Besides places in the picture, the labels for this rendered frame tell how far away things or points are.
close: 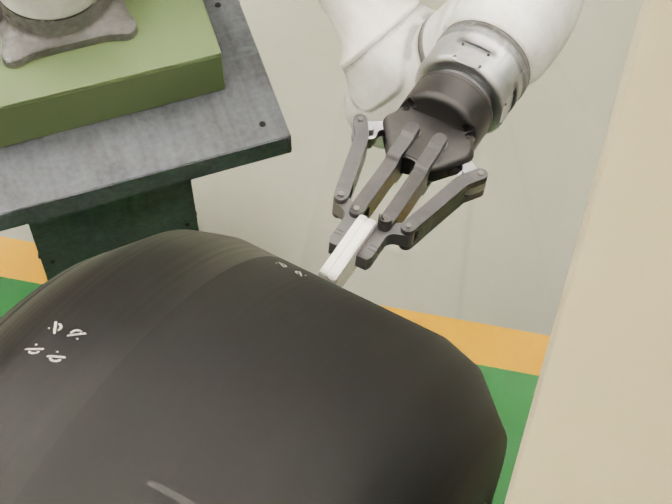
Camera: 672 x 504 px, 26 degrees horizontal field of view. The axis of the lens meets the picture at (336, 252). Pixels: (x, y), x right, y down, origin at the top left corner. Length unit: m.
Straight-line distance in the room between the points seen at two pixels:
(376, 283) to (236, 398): 1.74
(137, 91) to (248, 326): 1.08
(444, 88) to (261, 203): 1.46
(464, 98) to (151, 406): 0.50
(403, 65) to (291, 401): 0.61
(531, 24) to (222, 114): 0.76
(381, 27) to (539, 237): 1.28
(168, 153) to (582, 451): 1.64
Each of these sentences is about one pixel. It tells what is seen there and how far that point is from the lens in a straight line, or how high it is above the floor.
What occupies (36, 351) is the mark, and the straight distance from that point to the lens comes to 0.88.
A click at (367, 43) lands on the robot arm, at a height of 1.14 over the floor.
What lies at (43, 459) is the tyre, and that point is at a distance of 0.84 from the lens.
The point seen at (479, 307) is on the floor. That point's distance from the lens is 2.57.
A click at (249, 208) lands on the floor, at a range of 2.67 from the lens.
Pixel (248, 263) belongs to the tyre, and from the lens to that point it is 0.99.
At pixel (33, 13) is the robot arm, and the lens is 1.93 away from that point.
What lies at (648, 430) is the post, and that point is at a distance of 0.32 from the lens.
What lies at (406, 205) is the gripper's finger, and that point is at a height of 1.25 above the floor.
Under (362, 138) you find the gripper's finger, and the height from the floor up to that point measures 1.25.
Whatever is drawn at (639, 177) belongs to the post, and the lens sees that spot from 0.25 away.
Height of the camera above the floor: 2.25
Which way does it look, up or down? 59 degrees down
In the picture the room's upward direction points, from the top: straight up
